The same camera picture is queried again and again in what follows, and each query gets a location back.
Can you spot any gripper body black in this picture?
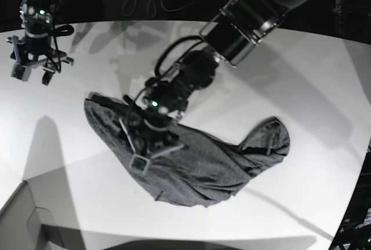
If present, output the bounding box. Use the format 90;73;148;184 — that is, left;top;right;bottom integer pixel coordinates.
6;33;74;72
119;117;184;160

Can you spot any dark grey t-shirt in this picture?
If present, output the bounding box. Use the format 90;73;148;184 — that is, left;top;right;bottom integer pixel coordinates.
84;93;290;207

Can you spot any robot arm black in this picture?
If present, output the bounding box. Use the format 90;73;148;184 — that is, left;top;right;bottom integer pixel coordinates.
6;0;74;86
121;0;308;162

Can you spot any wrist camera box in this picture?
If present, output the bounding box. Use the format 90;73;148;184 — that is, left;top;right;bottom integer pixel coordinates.
11;64;32;82
130;154;151;174

